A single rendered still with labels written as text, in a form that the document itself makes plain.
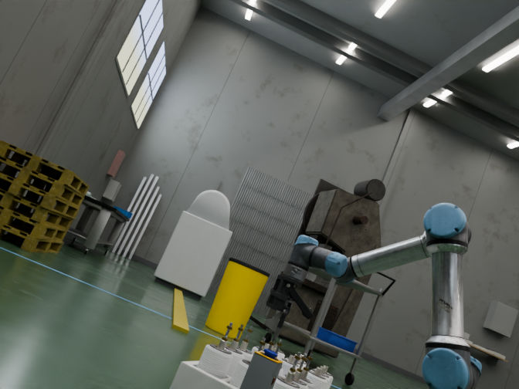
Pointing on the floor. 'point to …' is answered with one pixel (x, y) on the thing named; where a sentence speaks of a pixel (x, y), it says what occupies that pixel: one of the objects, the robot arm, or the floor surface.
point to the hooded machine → (196, 245)
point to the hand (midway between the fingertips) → (276, 337)
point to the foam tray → (198, 378)
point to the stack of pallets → (61, 193)
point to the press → (347, 211)
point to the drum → (236, 296)
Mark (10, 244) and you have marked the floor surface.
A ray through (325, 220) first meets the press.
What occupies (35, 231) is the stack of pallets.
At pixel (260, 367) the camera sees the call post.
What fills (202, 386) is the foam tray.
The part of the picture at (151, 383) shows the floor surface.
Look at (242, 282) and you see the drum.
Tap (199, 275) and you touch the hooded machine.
